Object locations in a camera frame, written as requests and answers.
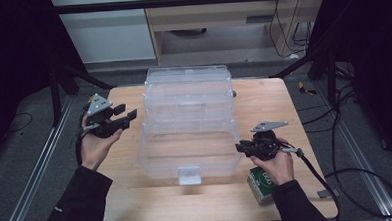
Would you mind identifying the hanging black desk cables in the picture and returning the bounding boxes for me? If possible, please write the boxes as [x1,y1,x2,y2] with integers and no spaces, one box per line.
[266,0,317,60]

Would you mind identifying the black horizontal frame bar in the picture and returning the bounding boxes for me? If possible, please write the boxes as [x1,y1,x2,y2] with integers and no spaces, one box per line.
[53,0,329,15]

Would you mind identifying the person's left hand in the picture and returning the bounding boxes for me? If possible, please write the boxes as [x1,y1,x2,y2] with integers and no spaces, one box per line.
[78,113,126,173]

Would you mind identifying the black metal stand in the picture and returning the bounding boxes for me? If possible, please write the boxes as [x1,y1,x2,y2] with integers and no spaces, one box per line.
[47,58,119,129]
[268,45,339,112]

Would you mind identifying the person's right hand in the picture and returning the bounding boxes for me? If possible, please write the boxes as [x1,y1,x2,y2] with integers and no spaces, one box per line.
[250,148,295,188]

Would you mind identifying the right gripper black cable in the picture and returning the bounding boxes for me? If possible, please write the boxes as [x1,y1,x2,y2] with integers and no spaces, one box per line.
[281,144,342,221]

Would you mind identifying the light wooden desk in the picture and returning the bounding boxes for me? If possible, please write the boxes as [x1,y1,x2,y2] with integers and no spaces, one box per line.
[141,0,331,65]

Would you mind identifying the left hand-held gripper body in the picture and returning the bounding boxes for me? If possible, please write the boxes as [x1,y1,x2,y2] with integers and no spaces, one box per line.
[82,92,123,139]

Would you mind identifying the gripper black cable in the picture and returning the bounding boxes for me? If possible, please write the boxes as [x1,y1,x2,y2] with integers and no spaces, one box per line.
[281,144,342,221]
[72,104,94,168]

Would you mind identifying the thin black floor cable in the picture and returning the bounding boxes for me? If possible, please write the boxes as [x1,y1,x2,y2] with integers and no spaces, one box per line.
[3,112,35,136]

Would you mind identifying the black floor cables bundle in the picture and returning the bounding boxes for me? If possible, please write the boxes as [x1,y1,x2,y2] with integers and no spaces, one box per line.
[294,62,361,135]

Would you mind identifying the aluminium floor rail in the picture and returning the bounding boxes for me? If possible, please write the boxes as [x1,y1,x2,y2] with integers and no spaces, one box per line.
[0,95,81,221]
[315,78,392,220]

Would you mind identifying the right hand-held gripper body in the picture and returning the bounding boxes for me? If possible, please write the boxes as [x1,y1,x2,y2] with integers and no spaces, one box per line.
[249,120,290,162]

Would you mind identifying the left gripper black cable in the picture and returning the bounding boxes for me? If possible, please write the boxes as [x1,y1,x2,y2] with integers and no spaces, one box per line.
[72,104,94,168]

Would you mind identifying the clear plastic storage box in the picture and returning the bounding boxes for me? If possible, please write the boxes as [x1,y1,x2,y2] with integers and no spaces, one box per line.
[133,64,245,188]

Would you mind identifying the green and white carton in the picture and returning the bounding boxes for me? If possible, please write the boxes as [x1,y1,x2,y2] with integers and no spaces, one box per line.
[246,165,278,206]

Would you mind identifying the white cabinet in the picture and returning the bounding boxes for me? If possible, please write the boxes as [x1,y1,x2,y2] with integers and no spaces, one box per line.
[49,0,157,67]

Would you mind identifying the small grey flat piece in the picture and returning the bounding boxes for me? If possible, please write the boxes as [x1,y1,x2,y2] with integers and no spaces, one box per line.
[317,187,341,200]

